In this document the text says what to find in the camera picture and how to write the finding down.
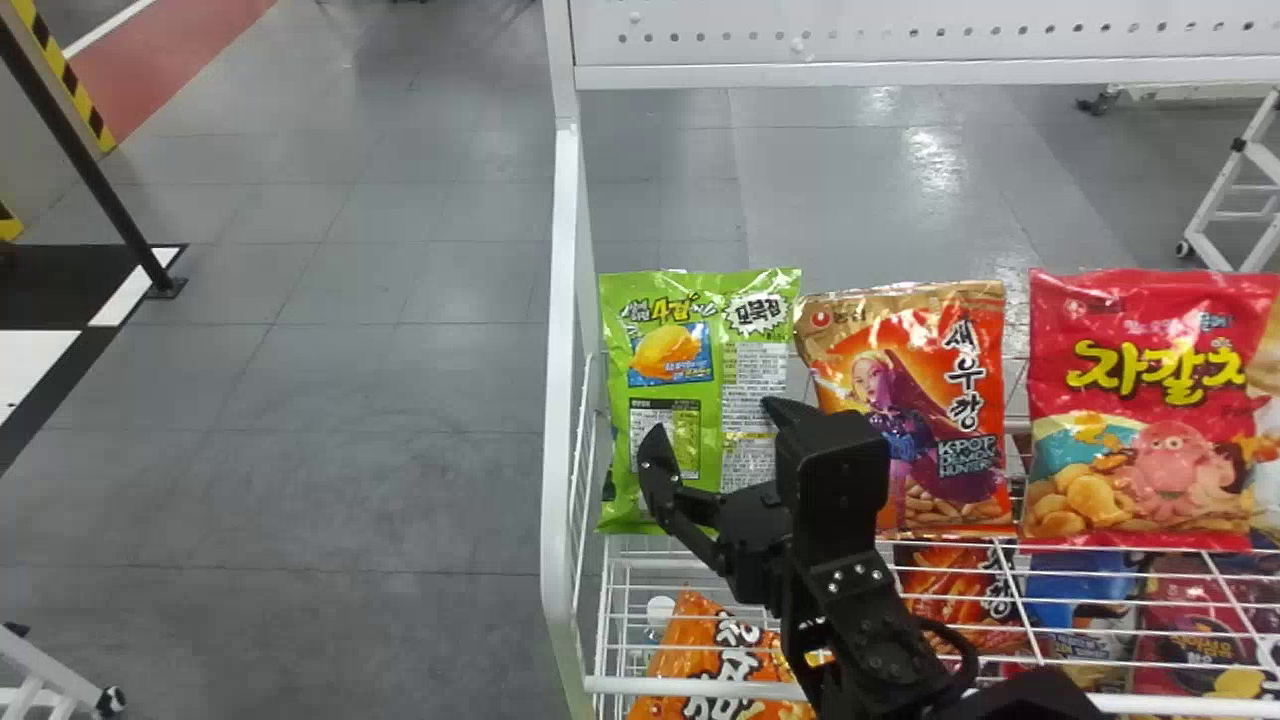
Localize orange snack packet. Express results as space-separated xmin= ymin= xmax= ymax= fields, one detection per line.
xmin=624 ymin=589 xmax=819 ymax=720
xmin=893 ymin=543 xmax=1033 ymax=658
xmin=794 ymin=281 xmax=1017 ymax=542

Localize yellow black striped post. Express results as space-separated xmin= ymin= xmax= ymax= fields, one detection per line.
xmin=0 ymin=0 xmax=189 ymax=299

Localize white wire rack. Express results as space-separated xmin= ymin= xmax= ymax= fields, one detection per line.
xmin=538 ymin=0 xmax=1280 ymax=720

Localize white wheeled frame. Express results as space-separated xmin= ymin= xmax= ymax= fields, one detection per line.
xmin=0 ymin=621 xmax=128 ymax=720
xmin=1176 ymin=86 xmax=1280 ymax=274

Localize green snack packet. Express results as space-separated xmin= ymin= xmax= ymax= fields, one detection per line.
xmin=596 ymin=267 xmax=804 ymax=535

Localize dark red snack packet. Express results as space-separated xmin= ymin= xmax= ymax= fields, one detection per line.
xmin=1128 ymin=553 xmax=1280 ymax=703

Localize blue snack packet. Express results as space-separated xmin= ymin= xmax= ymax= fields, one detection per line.
xmin=1022 ymin=550 xmax=1153 ymax=693

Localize black cable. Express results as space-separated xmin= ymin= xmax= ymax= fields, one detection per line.
xmin=918 ymin=618 xmax=983 ymax=701

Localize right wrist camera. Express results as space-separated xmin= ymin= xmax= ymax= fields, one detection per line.
xmin=772 ymin=408 xmax=894 ymax=561

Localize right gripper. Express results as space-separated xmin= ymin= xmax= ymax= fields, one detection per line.
xmin=636 ymin=396 xmax=831 ymax=609

